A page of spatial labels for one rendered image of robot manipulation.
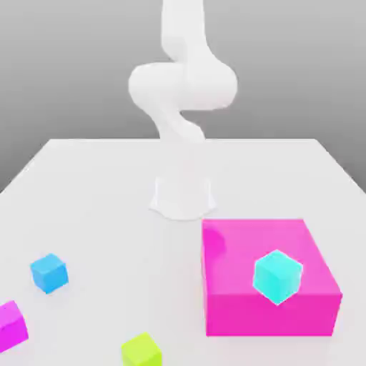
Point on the small cyan cube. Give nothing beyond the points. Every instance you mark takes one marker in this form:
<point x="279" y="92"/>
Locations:
<point x="276" y="277"/>

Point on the small blue cube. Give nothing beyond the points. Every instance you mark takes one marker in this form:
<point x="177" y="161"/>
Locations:
<point x="49" y="274"/>

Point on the small magenta cube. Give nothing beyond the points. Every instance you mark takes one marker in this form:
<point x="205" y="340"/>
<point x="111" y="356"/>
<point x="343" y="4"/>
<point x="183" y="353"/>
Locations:
<point x="10" y="326"/>

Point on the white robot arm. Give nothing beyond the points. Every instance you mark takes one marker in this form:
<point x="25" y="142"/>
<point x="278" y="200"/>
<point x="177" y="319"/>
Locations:
<point x="183" y="83"/>

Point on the small lime green cube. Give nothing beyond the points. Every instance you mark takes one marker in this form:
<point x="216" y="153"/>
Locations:
<point x="141" y="350"/>

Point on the large pink box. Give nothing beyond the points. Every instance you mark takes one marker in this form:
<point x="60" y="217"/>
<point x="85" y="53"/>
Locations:
<point x="234" y="311"/>

